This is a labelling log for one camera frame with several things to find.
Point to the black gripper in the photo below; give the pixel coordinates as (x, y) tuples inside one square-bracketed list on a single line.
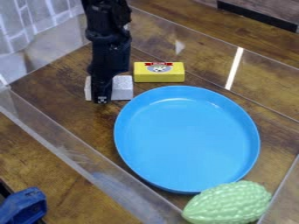
[(108, 16)]

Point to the white speckled foam block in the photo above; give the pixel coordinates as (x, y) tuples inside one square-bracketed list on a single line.
[(122, 88)]

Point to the blue round tray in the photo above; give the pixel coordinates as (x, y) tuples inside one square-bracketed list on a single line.
[(186, 138)]

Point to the yellow rectangular box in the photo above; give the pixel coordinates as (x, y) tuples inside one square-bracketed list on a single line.
[(159, 72)]

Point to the white patterned cloth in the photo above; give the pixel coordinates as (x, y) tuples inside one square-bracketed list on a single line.
[(27, 17)]

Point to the green bumpy gourd toy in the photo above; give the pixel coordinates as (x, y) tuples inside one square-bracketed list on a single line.
[(235, 203)]

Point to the clear acrylic enclosure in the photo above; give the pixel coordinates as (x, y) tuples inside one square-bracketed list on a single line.
[(56, 137)]

